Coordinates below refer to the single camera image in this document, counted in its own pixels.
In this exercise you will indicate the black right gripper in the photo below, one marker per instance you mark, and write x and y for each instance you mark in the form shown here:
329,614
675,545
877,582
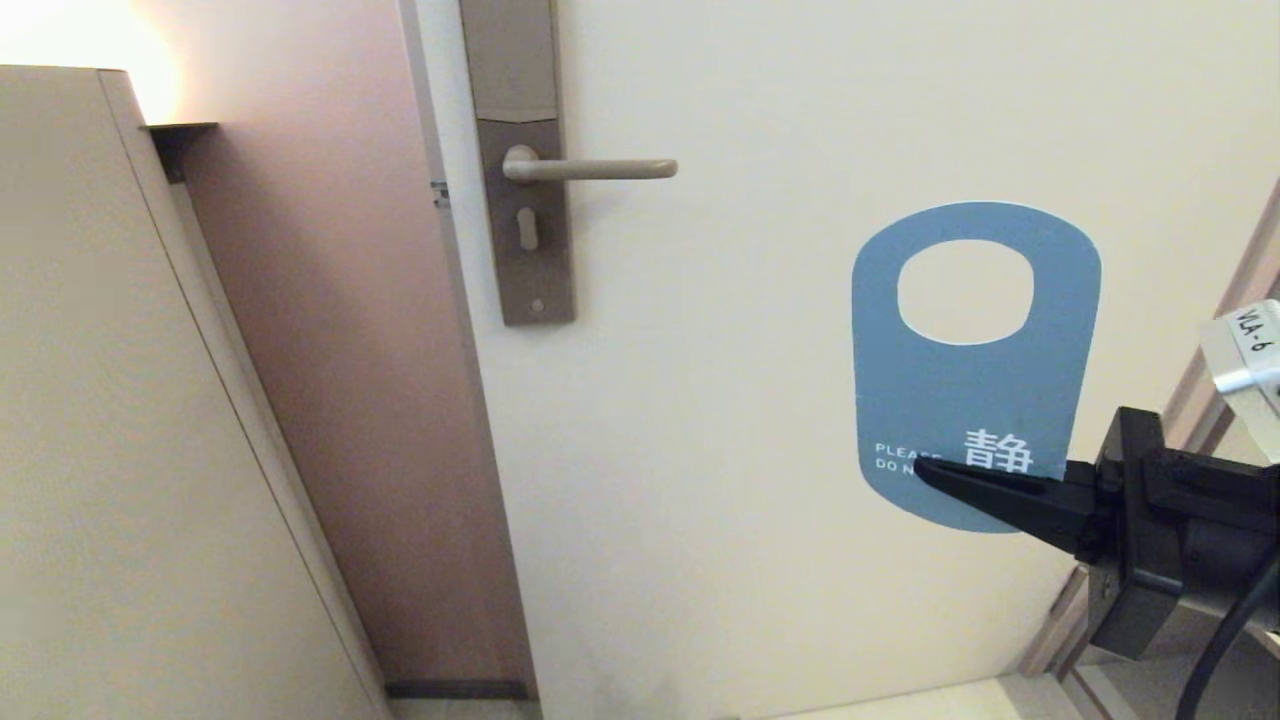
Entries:
1170,530

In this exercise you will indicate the white and blue door hanger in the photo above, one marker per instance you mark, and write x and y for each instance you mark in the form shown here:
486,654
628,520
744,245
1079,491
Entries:
970,400

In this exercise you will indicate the white room door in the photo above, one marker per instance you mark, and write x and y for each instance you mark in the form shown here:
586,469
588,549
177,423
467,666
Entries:
750,450

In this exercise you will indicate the brown metal lock plate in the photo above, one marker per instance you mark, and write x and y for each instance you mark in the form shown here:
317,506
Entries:
515,60

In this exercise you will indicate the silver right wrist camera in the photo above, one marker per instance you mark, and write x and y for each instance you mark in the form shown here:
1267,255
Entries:
1250,370

